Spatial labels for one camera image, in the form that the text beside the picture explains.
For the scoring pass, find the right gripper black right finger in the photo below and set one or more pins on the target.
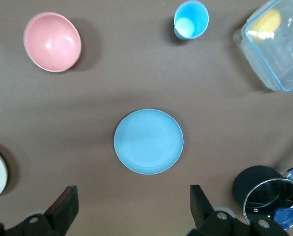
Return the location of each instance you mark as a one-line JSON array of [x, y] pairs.
[[203, 211]]

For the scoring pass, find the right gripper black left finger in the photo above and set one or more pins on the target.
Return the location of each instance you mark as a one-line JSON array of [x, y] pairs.
[[62, 209]]

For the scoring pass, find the blue shallow bowl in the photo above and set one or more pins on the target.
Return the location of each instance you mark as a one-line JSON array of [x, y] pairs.
[[148, 142]]

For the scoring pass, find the glass lid with blue knob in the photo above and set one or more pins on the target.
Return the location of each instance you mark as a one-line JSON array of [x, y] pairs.
[[271, 199]]

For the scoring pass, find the pink deep bowl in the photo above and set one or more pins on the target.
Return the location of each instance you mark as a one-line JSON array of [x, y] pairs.
[[52, 43]]

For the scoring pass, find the clear plastic food container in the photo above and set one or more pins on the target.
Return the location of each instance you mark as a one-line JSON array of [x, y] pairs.
[[244, 49]]

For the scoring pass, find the clear lid with blue seal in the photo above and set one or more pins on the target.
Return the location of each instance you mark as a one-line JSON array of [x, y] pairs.
[[279, 56]]

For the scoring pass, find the blue plastic cup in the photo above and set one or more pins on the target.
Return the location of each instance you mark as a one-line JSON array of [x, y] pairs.
[[193, 19]]

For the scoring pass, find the yellow round food piece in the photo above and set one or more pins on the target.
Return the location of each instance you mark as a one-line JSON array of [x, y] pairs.
[[267, 23]]

